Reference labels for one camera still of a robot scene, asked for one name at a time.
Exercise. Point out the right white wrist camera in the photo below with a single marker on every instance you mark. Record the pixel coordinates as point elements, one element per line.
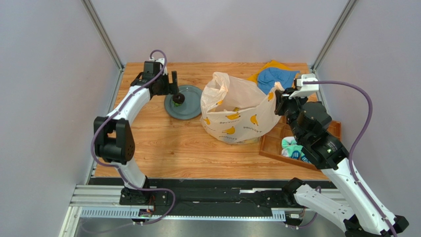
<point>303,90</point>

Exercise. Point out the translucent plastic bag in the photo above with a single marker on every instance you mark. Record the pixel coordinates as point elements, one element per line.
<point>236,111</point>

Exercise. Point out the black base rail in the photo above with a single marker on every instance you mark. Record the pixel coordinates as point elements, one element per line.
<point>214,199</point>

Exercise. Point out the brown wooden divided tray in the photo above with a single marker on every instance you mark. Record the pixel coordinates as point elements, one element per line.
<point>271,145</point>

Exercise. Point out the grey-blue fruit plate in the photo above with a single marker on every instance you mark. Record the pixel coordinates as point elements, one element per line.
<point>190,108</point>

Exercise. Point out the teal white rolled socks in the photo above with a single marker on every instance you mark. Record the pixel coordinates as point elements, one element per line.
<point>291,149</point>

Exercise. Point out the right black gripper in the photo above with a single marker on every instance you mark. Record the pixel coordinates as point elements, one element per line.
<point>284,103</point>

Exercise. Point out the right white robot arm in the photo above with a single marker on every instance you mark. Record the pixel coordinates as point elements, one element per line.
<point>363,215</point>

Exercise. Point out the blue bucket hat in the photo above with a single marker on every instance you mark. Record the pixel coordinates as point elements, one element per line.
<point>267,78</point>

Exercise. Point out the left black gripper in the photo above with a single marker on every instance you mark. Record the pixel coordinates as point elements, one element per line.
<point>171,88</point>

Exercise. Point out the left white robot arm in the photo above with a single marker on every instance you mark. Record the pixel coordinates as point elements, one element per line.
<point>113,142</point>

